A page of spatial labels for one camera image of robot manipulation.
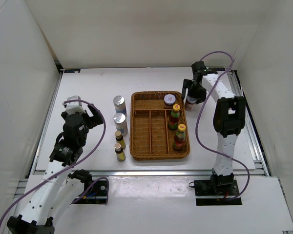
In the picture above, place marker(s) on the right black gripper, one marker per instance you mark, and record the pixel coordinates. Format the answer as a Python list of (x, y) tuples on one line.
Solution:
[(200, 97)]

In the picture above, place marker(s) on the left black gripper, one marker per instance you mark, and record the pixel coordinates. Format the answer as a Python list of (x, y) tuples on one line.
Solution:
[(97, 119)]

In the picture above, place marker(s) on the white lid jar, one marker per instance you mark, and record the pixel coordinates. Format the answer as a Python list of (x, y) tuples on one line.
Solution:
[(190, 103), (169, 101)]

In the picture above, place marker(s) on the silver cap shaker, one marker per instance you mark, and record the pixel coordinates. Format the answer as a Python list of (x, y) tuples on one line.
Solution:
[(121, 123), (120, 105)]

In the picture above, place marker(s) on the red sauce bottle yellow cap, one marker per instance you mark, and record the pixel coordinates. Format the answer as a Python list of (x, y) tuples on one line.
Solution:
[(180, 137)]

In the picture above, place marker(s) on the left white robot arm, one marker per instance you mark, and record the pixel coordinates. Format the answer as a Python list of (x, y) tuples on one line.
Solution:
[(60, 186)]

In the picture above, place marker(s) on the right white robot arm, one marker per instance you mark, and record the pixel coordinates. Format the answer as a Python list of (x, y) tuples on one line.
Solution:
[(228, 120)]

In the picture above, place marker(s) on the small amber bottle far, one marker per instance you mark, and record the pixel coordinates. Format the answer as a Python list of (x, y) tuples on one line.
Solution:
[(120, 139)]

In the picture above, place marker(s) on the small amber bottle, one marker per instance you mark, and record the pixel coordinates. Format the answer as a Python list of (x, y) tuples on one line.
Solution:
[(119, 152), (120, 139)]

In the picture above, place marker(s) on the small amber bottle near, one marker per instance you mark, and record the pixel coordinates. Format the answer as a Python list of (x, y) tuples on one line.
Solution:
[(119, 152)]

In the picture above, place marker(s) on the brown wicker divided basket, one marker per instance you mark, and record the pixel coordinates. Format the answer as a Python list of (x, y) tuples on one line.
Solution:
[(150, 136)]

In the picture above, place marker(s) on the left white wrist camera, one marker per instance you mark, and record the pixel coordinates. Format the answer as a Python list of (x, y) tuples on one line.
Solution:
[(74, 107)]

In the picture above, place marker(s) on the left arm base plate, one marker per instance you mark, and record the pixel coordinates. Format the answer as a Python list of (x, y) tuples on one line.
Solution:
[(96, 193)]

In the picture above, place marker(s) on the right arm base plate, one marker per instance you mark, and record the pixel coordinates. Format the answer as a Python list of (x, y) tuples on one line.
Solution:
[(205, 195)]

